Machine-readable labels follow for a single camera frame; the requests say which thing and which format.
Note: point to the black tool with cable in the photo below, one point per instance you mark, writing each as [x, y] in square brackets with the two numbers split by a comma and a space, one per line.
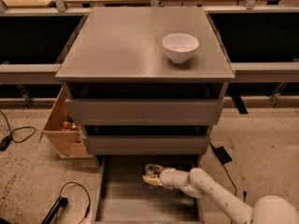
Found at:
[62, 202]

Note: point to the cardboard box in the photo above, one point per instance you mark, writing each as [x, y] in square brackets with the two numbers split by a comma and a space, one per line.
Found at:
[68, 144]

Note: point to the black adapter with cable left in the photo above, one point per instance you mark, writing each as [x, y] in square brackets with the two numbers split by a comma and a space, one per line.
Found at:
[9, 138]

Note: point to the grey open bottom drawer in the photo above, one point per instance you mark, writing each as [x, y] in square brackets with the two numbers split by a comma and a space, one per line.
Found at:
[124, 198]

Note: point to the black power adapter right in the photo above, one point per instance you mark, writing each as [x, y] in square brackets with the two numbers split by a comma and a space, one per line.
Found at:
[222, 155]

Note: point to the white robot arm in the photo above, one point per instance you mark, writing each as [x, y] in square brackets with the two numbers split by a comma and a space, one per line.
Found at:
[269, 209]

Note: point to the copper items in box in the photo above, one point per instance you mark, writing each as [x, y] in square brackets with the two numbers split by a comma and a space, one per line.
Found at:
[69, 126]

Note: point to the grey middle drawer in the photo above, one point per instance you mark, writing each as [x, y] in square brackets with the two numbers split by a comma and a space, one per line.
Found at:
[146, 145]

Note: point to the white ceramic bowl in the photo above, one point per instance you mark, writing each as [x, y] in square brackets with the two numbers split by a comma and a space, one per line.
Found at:
[179, 48]

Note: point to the grey drawer cabinet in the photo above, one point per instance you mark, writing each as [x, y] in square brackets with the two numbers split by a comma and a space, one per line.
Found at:
[119, 54]

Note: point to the grey top drawer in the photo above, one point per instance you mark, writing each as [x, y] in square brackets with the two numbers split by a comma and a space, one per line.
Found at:
[145, 112]

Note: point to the silver redbull can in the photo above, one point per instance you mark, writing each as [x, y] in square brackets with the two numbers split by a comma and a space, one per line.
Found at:
[150, 170]

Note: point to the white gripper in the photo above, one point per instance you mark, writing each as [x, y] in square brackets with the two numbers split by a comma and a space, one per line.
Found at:
[167, 176]

